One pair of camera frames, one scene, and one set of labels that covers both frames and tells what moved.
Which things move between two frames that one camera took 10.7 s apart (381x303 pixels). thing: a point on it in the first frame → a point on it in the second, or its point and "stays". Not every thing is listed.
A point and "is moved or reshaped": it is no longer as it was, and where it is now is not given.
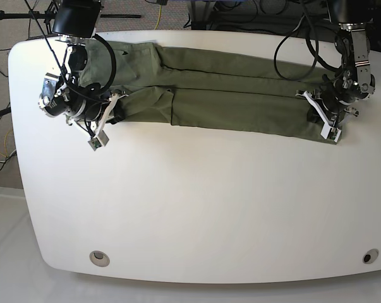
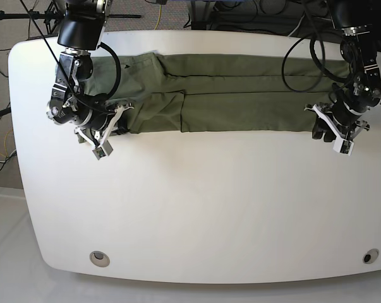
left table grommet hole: (99, 259) stays
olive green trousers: (205, 90) is moved or reshaped
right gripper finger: (119, 114) → (122, 127)
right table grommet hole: (370, 255) stays
